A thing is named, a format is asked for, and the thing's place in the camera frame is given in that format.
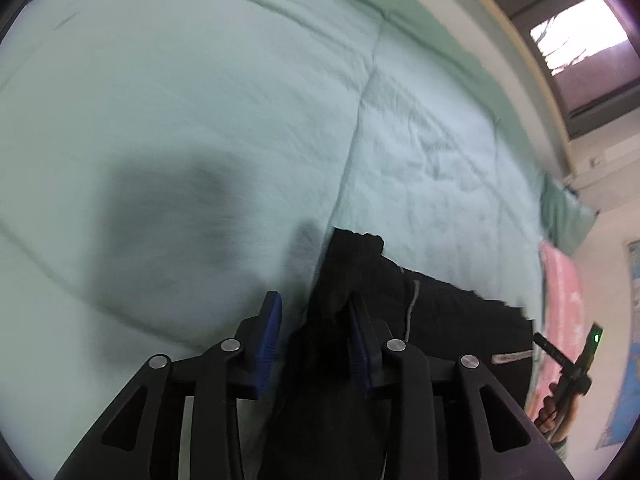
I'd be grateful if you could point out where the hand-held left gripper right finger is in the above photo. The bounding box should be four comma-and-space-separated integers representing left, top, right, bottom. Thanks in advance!
347, 292, 573, 480

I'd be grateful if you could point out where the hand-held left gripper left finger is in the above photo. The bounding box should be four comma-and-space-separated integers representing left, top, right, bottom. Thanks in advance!
54, 290, 283, 480

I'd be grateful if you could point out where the colourful wall map poster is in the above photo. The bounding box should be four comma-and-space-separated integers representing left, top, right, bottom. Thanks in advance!
597, 240, 640, 448

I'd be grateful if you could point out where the black hooded jacket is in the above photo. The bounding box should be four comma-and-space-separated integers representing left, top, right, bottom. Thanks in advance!
260, 227, 536, 480

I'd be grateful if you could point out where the dark framed window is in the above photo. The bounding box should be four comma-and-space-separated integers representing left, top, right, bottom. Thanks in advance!
470, 0, 640, 136

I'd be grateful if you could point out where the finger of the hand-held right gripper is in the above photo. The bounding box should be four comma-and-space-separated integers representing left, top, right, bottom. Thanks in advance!
532, 332, 576, 371

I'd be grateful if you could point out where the person's right hand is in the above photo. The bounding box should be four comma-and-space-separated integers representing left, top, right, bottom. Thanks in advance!
534, 382, 566, 433

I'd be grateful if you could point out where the light green bed quilt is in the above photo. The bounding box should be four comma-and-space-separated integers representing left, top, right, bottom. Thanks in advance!
0, 0, 551, 480

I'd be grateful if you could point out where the green pillow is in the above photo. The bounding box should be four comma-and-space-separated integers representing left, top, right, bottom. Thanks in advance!
540, 175, 598, 256

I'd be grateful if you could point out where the wooden window sill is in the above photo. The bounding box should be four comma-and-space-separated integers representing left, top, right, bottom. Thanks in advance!
372, 0, 576, 176

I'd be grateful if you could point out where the pink pillow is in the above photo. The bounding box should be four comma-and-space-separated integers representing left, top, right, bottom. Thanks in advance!
525, 240, 586, 411

